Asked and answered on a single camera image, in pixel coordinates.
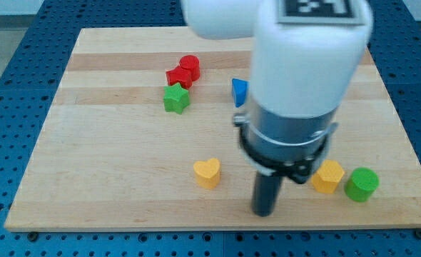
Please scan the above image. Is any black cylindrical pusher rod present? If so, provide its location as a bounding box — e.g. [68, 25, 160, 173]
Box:
[251, 173, 283, 217]

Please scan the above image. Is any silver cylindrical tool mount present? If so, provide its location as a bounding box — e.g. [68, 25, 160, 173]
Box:
[233, 97, 338, 184]

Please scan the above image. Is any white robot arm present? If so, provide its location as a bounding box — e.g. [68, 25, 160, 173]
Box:
[181, 0, 373, 216]

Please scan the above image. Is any yellow heart block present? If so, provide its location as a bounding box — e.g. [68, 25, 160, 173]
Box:
[193, 158, 221, 189]

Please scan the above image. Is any green star block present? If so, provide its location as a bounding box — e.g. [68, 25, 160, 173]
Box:
[163, 83, 190, 114]

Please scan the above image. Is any red star block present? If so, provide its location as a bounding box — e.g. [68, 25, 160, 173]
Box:
[166, 66, 193, 89]

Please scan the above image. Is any yellow hexagon block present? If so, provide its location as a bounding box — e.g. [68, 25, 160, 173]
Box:
[310, 160, 345, 194]

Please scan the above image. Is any blue triangle block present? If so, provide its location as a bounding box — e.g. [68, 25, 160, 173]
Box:
[231, 79, 248, 108]

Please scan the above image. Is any green cylinder block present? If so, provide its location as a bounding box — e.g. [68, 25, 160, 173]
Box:
[344, 167, 380, 202]

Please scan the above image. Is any red cylinder block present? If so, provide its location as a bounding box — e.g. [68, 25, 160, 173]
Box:
[179, 55, 201, 81]

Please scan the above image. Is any wooden board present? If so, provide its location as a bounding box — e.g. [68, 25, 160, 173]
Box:
[4, 27, 421, 232]

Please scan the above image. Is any black white fiducial marker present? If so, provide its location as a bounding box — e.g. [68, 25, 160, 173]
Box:
[278, 0, 363, 26]

